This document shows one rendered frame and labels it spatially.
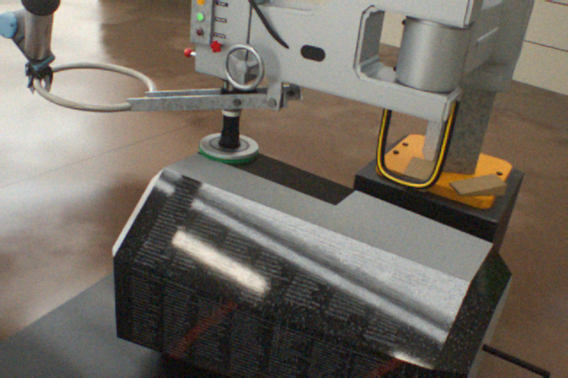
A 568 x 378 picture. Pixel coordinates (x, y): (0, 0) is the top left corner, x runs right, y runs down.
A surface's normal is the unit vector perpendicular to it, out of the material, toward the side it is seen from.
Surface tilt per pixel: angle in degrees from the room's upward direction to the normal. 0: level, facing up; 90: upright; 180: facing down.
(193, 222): 45
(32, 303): 0
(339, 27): 90
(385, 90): 90
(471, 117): 90
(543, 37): 90
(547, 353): 0
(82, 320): 0
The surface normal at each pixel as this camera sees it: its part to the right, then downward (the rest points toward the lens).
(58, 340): 0.11, -0.88
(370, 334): -0.26, -0.37
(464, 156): 0.00, 0.46
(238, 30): -0.45, 0.37
